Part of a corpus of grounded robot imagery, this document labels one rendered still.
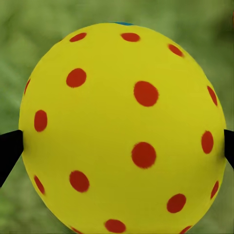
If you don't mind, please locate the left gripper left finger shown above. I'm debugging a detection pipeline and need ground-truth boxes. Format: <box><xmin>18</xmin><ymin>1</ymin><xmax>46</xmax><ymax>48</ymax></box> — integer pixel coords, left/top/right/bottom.
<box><xmin>0</xmin><ymin>130</ymin><xmax>23</xmax><ymax>188</ymax></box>

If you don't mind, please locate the easter egg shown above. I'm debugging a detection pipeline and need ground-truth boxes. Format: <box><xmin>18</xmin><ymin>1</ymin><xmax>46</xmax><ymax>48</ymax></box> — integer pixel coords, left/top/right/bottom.
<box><xmin>19</xmin><ymin>22</ymin><xmax>227</xmax><ymax>234</ymax></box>

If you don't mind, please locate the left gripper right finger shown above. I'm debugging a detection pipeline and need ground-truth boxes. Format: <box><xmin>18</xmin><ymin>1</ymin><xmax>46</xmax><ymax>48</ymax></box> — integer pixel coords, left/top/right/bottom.
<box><xmin>224</xmin><ymin>130</ymin><xmax>234</xmax><ymax>169</ymax></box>

